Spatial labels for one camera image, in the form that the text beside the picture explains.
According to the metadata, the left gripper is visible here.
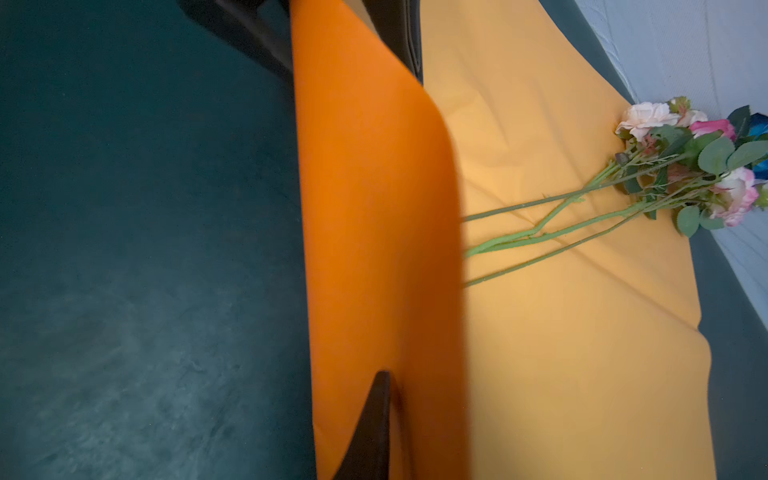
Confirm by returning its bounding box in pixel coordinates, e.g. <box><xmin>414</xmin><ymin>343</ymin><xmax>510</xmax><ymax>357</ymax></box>
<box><xmin>178</xmin><ymin>1</ymin><xmax>423</xmax><ymax>82</ymax></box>

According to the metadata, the dark pink fake flower stem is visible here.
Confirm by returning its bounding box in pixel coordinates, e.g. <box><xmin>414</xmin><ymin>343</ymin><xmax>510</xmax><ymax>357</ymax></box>
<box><xmin>464</xmin><ymin>119</ymin><xmax>753</xmax><ymax>287</ymax></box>

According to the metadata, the blue fake flower stem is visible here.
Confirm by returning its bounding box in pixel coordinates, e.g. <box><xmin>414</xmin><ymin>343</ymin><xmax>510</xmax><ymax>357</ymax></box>
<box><xmin>749</xmin><ymin>113</ymin><xmax>768</xmax><ymax>180</ymax></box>

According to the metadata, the orange wrapping paper sheet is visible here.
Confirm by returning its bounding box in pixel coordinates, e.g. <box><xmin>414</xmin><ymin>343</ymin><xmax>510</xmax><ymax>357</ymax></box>
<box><xmin>291</xmin><ymin>1</ymin><xmax>716</xmax><ymax>479</ymax></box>

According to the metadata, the green table mat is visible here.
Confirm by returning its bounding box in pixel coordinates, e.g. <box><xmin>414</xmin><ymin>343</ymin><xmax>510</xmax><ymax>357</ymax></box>
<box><xmin>1</xmin><ymin>1</ymin><xmax>767</xmax><ymax>479</ymax></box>

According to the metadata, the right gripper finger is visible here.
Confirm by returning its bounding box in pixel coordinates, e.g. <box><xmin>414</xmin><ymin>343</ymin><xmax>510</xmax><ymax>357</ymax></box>
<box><xmin>333</xmin><ymin>370</ymin><xmax>391</xmax><ymax>480</ymax></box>

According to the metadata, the peach fake flower stem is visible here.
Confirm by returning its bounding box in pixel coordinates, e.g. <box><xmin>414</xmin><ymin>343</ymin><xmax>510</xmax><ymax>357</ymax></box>
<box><xmin>463</xmin><ymin>96</ymin><xmax>708</xmax><ymax>222</ymax></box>

